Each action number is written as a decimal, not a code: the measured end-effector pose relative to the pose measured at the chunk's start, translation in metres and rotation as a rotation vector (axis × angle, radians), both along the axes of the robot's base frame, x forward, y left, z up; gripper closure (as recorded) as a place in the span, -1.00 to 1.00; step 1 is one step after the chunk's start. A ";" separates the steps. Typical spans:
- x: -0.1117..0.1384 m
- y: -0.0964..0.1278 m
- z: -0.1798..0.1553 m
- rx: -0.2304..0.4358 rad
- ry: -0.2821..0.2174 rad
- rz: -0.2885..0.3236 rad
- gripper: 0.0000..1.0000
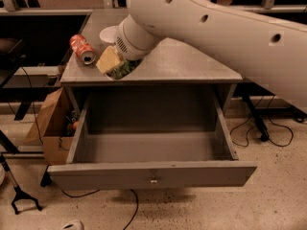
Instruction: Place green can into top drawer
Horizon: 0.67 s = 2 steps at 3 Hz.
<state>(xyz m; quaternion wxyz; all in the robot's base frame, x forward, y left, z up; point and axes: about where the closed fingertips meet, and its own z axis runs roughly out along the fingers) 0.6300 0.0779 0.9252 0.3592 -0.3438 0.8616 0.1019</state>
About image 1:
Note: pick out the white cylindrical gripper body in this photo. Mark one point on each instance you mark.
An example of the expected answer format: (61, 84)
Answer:
(125, 47)

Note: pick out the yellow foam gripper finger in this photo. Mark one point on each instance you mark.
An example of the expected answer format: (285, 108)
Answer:
(109, 59)

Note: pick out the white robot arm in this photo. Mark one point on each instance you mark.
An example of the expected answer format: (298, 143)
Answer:
(270, 52)

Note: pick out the red orange drink can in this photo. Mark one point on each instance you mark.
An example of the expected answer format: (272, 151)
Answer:
(82, 49)

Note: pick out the grey cabinet with flat top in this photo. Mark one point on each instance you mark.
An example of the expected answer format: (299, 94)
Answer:
(169, 62)

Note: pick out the grey open top drawer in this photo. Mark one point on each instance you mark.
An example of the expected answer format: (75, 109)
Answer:
(127, 134)

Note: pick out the small metal drawer knob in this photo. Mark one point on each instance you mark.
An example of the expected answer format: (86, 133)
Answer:
(153, 180)

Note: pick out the white ceramic bowl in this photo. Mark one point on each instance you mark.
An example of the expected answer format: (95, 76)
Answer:
(107, 35)

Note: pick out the brown cardboard box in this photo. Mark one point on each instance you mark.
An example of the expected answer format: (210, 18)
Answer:
(50, 128)

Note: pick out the black stand leg right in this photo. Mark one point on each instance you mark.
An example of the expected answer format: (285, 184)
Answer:
(257, 119)

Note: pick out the black grabber tool on floor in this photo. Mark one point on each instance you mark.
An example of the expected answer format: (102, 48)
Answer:
(19, 193)

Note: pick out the white object on floor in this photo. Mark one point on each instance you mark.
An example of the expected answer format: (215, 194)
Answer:
(75, 224)

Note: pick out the grey metal rail behind cabinet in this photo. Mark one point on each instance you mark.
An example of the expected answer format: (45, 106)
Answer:
(36, 77)

